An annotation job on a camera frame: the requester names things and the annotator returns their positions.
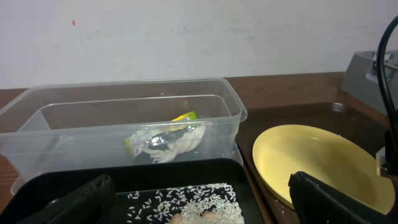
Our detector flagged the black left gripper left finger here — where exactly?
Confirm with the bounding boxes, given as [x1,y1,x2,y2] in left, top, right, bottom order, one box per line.
[17,175,116,224]

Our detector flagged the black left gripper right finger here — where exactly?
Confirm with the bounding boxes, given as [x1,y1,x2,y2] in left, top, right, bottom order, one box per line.
[288,171,389,224]

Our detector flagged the yellow green snack wrapper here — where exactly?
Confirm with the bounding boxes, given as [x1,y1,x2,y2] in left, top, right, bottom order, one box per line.
[124,111,205,163]

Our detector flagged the white napkin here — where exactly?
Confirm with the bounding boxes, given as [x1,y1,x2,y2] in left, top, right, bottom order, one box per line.
[142,126,206,163]

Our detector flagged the rice food scraps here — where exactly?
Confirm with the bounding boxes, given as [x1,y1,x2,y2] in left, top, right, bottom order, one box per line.
[122,183,245,224]

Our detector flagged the grey dishwasher rack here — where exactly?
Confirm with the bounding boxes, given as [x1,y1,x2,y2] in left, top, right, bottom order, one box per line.
[340,50,397,114]

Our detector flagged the black plastic tray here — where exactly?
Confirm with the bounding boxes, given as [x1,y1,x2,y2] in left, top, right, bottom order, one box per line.
[1,159,264,223]

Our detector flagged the yellow plate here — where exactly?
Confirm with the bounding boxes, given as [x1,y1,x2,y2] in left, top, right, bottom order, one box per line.
[252,124,396,214]

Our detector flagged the dark brown serving tray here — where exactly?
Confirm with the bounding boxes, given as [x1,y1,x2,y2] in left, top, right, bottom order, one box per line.
[236,103,386,223]

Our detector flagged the clear plastic bin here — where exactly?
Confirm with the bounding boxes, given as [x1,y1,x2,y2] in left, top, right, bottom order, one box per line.
[1,78,248,194]

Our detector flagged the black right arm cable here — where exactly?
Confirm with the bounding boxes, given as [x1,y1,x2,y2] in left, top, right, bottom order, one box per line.
[376,14,398,175]

